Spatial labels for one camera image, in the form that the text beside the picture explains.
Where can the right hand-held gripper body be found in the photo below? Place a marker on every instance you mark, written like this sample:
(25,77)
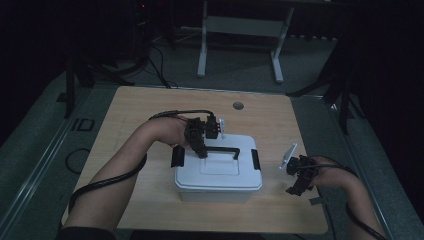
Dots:
(300,166)

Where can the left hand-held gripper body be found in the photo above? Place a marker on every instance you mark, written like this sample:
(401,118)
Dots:
(211,128)

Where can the white plastic storage box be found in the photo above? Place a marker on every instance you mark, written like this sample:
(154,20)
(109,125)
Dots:
(220,181)

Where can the person's right hand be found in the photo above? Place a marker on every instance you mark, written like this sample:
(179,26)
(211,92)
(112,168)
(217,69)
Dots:
(335,175)

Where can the person's left hand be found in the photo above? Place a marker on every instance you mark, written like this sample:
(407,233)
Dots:
(173,131)

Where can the grey tape piece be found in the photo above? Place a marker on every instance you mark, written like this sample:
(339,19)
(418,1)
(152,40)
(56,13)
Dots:
(316,200)

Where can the black box latch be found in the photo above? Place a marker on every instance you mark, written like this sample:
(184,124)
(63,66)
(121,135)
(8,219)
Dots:
(255,159)
(177,156)

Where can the grey table grommet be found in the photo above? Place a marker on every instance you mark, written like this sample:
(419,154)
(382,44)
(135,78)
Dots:
(238,106)

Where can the black tripod stand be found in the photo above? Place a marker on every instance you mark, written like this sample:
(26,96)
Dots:
(340,90)
(75,78)

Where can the dark equipment rack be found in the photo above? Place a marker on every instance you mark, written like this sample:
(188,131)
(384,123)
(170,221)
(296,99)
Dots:
(143,30)

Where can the metal floor rail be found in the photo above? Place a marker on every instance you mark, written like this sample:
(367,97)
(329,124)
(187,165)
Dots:
(43,150)
(358,150)

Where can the white metal stand frame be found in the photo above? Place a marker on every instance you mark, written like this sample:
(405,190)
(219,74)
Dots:
(243,27)

